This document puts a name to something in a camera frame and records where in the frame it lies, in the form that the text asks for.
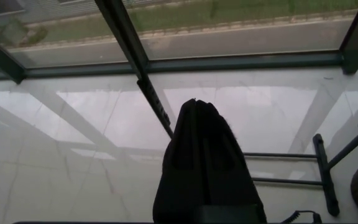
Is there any black clothes rack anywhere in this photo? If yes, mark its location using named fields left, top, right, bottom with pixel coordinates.
left=110, top=0, right=358, bottom=218

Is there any black cable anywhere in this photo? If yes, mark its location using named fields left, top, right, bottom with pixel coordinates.
left=280, top=210, right=323, bottom=224

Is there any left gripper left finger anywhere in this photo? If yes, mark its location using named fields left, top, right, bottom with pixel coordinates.
left=152, top=98, right=203, bottom=222

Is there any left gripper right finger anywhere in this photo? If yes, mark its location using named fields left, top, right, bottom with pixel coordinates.
left=196, top=99, right=267, bottom=222

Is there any black garment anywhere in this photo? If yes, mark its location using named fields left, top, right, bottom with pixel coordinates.
left=178, top=98, right=237, bottom=141

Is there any window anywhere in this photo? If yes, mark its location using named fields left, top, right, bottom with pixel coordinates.
left=0, top=0, right=358, bottom=85

